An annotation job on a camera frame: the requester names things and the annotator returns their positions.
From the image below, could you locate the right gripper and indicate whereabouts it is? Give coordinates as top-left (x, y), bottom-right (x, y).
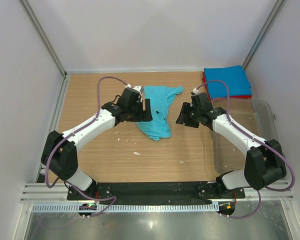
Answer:
top-left (175, 102), bottom-right (202, 129)

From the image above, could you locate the cyan t shirt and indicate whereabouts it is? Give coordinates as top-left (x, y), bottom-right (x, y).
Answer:
top-left (136, 85), bottom-right (184, 142)

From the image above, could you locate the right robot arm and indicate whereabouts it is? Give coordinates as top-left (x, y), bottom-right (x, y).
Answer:
top-left (176, 90), bottom-right (287, 198)

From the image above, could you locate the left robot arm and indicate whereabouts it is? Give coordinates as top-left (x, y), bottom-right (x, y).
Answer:
top-left (41, 85), bottom-right (153, 200)

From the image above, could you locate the folded blue t shirt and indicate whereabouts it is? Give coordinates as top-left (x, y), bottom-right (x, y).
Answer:
top-left (203, 65), bottom-right (252, 99)

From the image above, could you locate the clear plastic bin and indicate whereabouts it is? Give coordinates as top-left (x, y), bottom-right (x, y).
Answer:
top-left (210, 98), bottom-right (278, 174)

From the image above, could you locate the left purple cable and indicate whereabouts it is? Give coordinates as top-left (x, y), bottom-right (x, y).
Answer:
top-left (45, 76), bottom-right (131, 188)

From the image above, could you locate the purple cable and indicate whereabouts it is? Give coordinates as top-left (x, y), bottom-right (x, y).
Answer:
top-left (194, 79), bottom-right (296, 192)
top-left (45, 76), bottom-right (131, 188)

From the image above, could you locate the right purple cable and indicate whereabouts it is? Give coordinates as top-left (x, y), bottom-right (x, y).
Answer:
top-left (194, 79), bottom-right (296, 192)

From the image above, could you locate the white slotted cable duct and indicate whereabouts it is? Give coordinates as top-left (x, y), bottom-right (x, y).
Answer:
top-left (32, 202), bottom-right (219, 213)

